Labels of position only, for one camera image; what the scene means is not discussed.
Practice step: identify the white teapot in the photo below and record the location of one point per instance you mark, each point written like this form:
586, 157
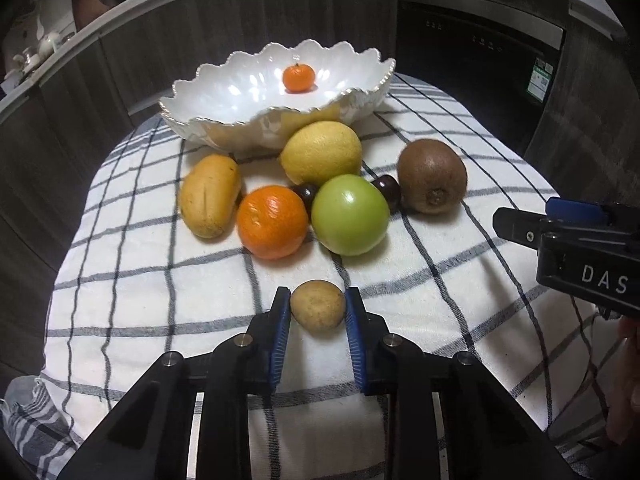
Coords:
52, 42

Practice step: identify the green apple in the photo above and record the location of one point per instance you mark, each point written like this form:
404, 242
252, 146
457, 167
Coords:
350, 215

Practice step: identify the white checked cloth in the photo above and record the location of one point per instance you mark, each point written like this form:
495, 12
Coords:
150, 285

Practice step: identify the white scalloped ceramic bowl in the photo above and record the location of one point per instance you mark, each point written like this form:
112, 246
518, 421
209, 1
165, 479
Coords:
240, 95

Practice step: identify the green label sticker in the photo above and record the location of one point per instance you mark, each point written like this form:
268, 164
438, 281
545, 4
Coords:
541, 77

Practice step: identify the large orange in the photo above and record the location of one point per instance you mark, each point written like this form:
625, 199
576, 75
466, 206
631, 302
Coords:
272, 222

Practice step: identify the small brown longan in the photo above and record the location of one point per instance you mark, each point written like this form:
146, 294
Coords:
318, 306

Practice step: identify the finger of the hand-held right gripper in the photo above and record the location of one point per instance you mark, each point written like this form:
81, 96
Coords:
520, 227
575, 209

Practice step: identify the dark red cherry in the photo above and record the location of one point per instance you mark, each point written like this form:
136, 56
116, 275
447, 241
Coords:
387, 191
306, 194

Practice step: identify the yellow lemon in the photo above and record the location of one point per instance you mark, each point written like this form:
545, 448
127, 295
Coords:
322, 152

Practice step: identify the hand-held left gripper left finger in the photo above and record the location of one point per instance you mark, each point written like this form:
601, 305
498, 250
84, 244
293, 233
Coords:
280, 342

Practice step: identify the brown kiwi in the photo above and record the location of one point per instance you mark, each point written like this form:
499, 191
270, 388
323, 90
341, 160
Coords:
432, 175

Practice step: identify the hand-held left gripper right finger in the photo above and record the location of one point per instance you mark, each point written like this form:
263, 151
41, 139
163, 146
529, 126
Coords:
356, 345

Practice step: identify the brown clay pot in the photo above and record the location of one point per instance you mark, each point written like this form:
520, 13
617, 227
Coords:
87, 7

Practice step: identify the person's right hand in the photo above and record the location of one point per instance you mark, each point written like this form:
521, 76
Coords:
627, 400

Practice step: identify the yellow mango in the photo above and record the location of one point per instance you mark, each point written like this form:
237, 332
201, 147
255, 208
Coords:
210, 195

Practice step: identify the small mandarin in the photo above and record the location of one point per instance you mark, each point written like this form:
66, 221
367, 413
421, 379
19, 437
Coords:
299, 78

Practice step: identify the black built-in dishwasher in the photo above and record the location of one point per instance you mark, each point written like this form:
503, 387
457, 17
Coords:
475, 85

